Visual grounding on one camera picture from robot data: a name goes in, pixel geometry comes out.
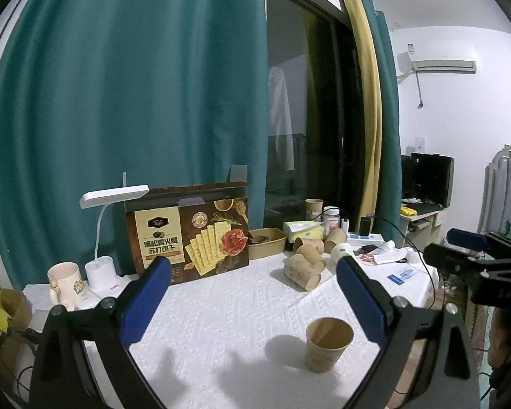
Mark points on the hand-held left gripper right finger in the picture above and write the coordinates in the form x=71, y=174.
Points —
x=362, y=302

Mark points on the blue and white card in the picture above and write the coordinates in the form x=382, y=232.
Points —
x=402, y=275

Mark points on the white tube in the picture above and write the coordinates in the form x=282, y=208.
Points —
x=386, y=250

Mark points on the white ceramic mug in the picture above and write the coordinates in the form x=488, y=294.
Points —
x=64, y=283

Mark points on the wide teal curtain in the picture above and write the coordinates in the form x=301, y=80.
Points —
x=132, y=93

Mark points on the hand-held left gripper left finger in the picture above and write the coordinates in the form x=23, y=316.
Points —
x=147, y=302

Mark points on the dark glass sliding door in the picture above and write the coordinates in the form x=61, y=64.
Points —
x=306, y=106

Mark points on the white textured tablecloth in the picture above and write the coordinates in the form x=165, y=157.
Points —
x=238, y=328

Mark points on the large printed brown paper cup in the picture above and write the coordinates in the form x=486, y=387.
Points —
x=299, y=272

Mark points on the brown cracker box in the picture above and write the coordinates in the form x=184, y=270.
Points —
x=187, y=238

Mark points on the white wall socket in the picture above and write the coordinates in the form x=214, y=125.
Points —
x=420, y=144

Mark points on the brown paper food tray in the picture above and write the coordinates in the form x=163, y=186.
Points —
x=266, y=243

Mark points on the green tissue pack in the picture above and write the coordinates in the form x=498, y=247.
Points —
x=303, y=230

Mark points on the black computer monitor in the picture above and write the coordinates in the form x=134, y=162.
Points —
x=430, y=178

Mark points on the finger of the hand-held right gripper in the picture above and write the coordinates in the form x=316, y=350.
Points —
x=466, y=238
x=447, y=260

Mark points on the narrow teal curtain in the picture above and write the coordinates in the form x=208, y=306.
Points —
x=387, y=128

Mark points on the person's right forearm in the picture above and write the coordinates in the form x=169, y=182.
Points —
x=509, y=332

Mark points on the black rectangular device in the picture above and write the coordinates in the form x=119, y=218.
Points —
x=366, y=224

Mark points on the white power strip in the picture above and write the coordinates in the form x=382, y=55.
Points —
x=366, y=239

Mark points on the yellow curtain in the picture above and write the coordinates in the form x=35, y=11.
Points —
x=364, y=106

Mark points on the grey padded panel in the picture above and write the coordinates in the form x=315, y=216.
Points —
x=504, y=191

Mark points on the white computer desk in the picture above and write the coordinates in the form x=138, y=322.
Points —
x=421, y=221

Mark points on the upright brown paper cup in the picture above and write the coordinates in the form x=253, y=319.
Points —
x=327, y=345

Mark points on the clear jar with white lid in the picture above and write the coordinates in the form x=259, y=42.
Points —
x=331, y=217

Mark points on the small white bottle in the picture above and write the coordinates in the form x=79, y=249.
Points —
x=345, y=225

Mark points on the white air conditioner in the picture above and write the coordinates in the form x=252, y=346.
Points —
x=438, y=64

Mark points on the white cup with green print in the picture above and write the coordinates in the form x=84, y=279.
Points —
x=342, y=252

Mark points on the yellow object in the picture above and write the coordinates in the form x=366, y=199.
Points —
x=407, y=211

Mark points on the white desk lamp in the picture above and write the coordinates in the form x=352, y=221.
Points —
x=106, y=238

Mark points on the cardboard box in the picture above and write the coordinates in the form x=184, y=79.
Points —
x=10, y=313

